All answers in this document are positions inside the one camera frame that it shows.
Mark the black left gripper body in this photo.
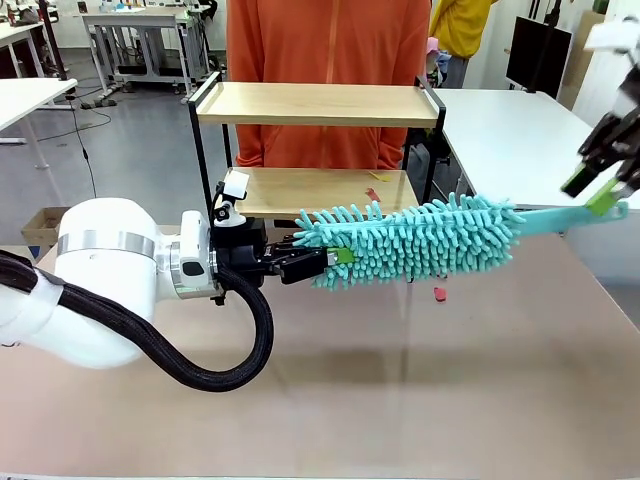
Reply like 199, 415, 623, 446
212, 220, 281, 289

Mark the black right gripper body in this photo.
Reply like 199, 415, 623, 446
577, 69, 640, 174

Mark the teal microfiber duster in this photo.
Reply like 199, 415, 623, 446
292, 192, 631, 292

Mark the large white table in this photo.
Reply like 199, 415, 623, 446
430, 88, 626, 211

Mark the black monitor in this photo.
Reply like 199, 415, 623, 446
505, 16, 573, 101

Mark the person in yellow top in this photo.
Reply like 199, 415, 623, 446
428, 0, 500, 90

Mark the colourful cloth bundle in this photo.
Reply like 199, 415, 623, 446
424, 37, 454, 90

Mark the cardboard box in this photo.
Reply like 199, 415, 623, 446
20, 206, 71, 256

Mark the person torso orange hoodie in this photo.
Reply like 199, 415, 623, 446
225, 0, 432, 170

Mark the grey metal desk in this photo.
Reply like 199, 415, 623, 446
79, 7, 211, 99

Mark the white side table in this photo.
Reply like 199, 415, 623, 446
0, 78, 79, 171

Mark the black stand pole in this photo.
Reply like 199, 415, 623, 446
37, 0, 70, 82

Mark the white desk dark panel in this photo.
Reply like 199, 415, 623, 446
0, 19, 56, 80

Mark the white wrist camera with mount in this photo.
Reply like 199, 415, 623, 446
212, 168, 251, 226

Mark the black left arm cable sleeve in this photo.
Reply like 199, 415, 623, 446
0, 249, 276, 394

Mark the two-tier wood shelf black frame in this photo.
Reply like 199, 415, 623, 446
188, 71, 447, 284

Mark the black floor cable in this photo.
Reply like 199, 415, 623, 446
66, 92, 114, 201

